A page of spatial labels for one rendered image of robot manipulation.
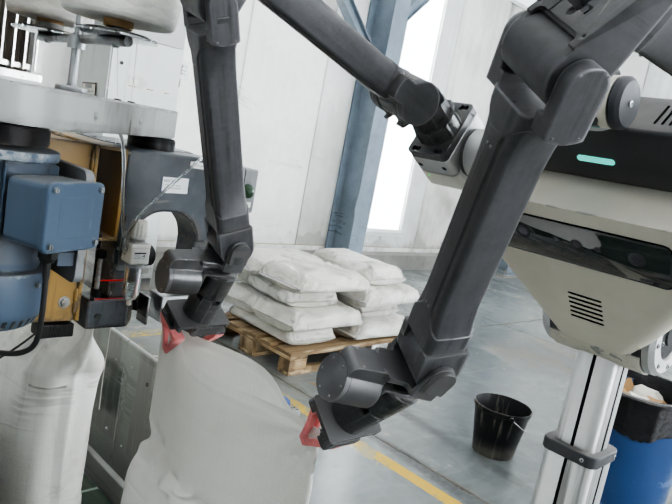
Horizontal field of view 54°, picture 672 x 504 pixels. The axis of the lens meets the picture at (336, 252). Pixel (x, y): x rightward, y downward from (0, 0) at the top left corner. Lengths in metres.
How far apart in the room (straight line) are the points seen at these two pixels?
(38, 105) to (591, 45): 0.66
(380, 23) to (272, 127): 1.66
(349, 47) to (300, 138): 5.74
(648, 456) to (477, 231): 2.45
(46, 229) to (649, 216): 0.81
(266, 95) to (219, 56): 5.51
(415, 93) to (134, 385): 1.26
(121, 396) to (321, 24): 1.39
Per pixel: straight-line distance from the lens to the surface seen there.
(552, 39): 0.58
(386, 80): 1.11
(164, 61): 5.17
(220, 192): 1.04
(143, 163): 1.24
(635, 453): 3.03
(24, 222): 0.92
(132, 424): 2.06
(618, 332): 1.21
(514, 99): 0.61
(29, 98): 0.93
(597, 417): 1.33
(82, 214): 0.94
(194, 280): 1.09
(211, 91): 0.97
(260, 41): 6.40
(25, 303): 1.00
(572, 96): 0.56
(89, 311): 1.26
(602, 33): 0.57
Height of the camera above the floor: 1.42
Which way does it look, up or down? 9 degrees down
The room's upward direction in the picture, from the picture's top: 11 degrees clockwise
